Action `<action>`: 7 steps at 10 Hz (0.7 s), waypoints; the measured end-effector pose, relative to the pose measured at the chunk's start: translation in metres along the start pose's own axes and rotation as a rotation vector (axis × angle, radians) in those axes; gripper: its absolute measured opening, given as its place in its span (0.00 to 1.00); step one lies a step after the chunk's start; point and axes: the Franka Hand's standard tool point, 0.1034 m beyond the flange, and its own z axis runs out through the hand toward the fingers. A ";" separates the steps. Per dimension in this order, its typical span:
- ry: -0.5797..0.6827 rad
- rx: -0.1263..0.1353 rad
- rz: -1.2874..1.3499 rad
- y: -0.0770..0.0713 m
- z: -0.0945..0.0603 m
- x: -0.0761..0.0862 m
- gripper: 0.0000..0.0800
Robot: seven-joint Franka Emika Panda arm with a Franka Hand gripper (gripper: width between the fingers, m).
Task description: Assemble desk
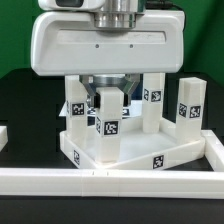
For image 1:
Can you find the white desk top tray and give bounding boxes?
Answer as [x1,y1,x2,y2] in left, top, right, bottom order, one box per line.
[60,117,205,170]

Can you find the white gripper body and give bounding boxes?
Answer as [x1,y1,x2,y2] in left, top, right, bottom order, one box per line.
[31,10,185,76]

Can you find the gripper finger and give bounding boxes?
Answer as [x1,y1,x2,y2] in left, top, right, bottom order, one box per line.
[122,74,140,105]
[81,75,100,108]

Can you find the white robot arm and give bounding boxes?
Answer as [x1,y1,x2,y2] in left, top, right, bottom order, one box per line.
[31,0,185,105]

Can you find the white U-shaped marker base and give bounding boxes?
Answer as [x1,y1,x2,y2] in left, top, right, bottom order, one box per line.
[59,101,142,118]

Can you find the white L-shaped obstacle fence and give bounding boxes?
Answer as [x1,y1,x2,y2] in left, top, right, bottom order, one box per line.
[0,129,224,200]

